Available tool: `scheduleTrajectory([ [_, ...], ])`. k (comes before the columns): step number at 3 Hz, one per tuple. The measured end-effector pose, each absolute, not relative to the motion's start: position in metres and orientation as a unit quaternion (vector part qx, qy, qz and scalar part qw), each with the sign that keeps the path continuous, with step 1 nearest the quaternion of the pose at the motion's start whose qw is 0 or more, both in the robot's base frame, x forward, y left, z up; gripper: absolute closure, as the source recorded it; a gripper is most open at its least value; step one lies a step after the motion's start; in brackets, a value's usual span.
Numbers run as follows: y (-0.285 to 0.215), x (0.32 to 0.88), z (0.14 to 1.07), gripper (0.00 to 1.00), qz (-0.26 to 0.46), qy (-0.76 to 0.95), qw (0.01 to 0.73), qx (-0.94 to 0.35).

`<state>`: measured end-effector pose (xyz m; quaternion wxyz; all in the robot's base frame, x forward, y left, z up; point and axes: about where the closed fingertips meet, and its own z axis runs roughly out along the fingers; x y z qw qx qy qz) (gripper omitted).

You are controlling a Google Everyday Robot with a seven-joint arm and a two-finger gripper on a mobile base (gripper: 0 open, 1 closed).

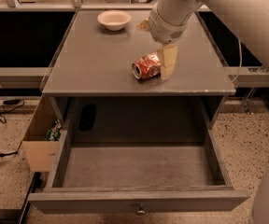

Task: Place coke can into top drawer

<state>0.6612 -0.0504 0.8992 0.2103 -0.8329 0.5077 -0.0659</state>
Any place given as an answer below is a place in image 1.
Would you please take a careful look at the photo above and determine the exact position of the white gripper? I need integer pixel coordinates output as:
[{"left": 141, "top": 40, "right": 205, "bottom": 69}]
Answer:
[{"left": 135, "top": 7, "right": 187, "bottom": 80}]

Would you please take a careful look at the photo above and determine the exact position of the crushed orange coke can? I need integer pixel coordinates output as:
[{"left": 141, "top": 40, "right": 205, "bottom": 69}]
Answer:
[{"left": 132, "top": 52, "right": 161, "bottom": 80}]

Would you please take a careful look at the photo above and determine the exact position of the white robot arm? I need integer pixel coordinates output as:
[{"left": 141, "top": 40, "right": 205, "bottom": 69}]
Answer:
[{"left": 148, "top": 0, "right": 269, "bottom": 224}]

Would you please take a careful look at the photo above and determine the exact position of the open grey top drawer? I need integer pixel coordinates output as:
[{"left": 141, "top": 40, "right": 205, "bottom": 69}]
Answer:
[{"left": 27, "top": 121, "right": 250, "bottom": 216}]

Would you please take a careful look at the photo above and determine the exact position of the metal drawer knob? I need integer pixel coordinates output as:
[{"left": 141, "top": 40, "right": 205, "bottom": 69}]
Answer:
[{"left": 135, "top": 203, "right": 146, "bottom": 216}]

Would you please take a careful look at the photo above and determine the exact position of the white paper bowl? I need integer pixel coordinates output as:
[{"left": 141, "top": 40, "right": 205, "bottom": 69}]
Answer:
[{"left": 97, "top": 10, "right": 132, "bottom": 31}]

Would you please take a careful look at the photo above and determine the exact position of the grey wooden cabinet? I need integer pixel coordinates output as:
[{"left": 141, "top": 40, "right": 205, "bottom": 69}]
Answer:
[{"left": 43, "top": 10, "right": 234, "bottom": 146}]

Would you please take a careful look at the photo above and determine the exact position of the green chip bag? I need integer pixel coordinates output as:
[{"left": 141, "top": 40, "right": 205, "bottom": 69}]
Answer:
[{"left": 45, "top": 119, "right": 62, "bottom": 141}]

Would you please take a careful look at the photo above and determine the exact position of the brown cardboard box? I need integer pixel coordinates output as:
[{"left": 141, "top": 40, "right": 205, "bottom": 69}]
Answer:
[{"left": 21, "top": 97, "right": 60, "bottom": 172}]

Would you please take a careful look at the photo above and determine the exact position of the white cable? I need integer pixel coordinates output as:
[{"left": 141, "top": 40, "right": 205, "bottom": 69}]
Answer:
[{"left": 231, "top": 39, "right": 243, "bottom": 83}]

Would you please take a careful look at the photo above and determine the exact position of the black floor cable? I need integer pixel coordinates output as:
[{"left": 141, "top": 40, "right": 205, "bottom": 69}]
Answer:
[{"left": 0, "top": 77, "right": 26, "bottom": 161}]

